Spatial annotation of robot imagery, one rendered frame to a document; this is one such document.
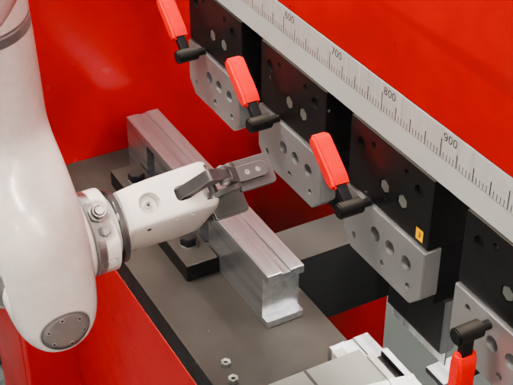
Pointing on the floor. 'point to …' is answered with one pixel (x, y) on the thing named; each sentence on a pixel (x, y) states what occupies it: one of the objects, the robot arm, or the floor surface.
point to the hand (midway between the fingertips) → (248, 185)
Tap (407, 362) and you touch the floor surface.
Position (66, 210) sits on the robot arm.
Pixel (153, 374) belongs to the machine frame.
